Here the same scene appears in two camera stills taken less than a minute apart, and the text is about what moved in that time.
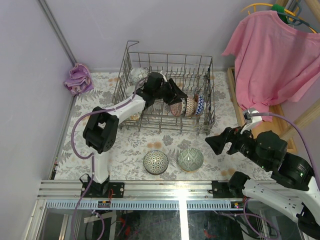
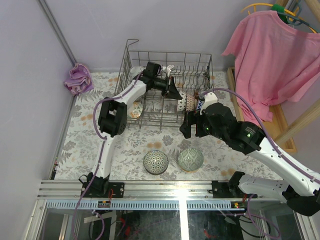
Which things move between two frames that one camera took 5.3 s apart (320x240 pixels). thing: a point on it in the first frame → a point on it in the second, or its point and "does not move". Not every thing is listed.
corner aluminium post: (57, 31) does not move
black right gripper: (231, 134) → (190, 119)
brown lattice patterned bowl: (191, 105) does not move
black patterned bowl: (155, 162) does not move
